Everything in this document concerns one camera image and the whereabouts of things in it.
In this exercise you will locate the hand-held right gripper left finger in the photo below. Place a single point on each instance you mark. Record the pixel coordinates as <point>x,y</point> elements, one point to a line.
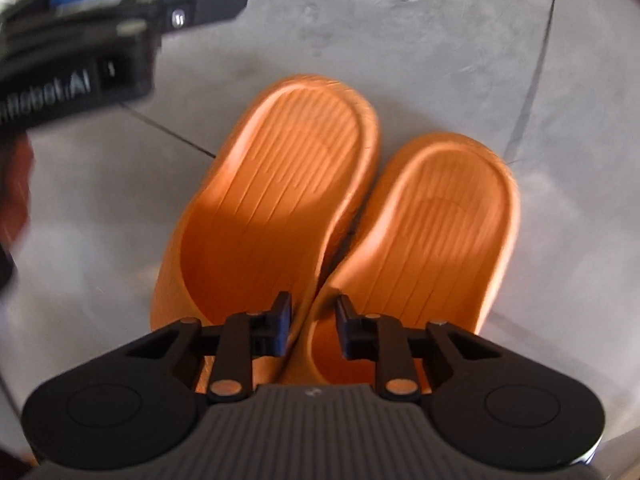
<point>282,320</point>

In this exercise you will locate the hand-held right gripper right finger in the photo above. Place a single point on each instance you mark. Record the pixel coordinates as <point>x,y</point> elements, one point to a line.
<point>345,330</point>

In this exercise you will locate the orange textured slipper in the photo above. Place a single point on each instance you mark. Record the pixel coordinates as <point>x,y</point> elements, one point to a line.
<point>440,230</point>
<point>280,185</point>

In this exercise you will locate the person's left hand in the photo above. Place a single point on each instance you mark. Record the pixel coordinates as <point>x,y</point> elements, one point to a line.
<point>15,185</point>

